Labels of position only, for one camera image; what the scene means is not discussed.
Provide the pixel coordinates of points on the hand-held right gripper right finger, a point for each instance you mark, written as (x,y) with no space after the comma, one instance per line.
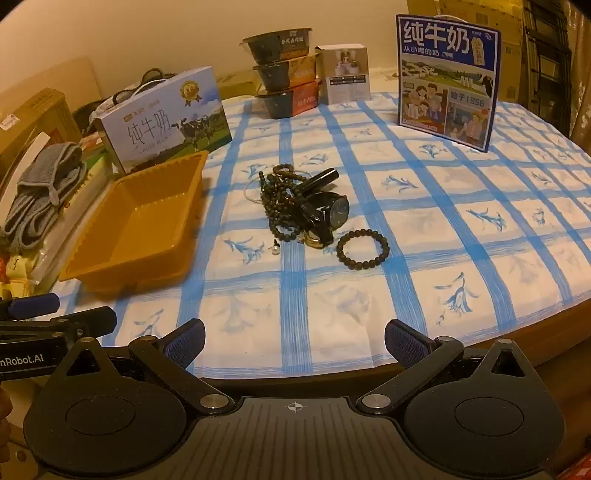
(402,344)

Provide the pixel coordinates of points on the blue illustrated milk box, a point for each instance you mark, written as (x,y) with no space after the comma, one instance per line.
(443,69)

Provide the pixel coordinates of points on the yellow plastic tray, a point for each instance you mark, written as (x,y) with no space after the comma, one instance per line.
(138,221)

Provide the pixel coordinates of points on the small white product box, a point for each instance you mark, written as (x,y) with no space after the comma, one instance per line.
(344,74)

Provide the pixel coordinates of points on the white cow print milk carton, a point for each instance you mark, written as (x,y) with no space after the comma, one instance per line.
(161,120)

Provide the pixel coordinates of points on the grey folded towel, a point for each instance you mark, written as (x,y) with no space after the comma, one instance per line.
(41,194)

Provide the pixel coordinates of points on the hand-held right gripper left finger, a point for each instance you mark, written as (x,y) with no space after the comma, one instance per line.
(187,342)

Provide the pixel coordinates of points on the black wrist watch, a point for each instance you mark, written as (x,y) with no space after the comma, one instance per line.
(330,210)

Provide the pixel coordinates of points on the blue checked tablecloth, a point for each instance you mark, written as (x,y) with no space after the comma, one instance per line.
(438,240)

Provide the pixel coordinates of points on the yellow printed packet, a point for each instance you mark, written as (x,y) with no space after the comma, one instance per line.
(14,277)

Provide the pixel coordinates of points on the beige curtain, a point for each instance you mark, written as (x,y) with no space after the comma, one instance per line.
(581,69)

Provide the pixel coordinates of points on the dark slatted rack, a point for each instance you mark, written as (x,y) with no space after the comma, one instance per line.
(547,55)

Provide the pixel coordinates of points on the pearl earring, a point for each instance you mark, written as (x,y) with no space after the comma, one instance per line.
(276,249)

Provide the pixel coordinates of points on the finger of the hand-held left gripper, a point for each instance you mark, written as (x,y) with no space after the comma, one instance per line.
(39,304)
(90,319)

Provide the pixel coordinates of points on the taped cardboard box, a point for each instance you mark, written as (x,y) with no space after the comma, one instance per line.
(32,120)

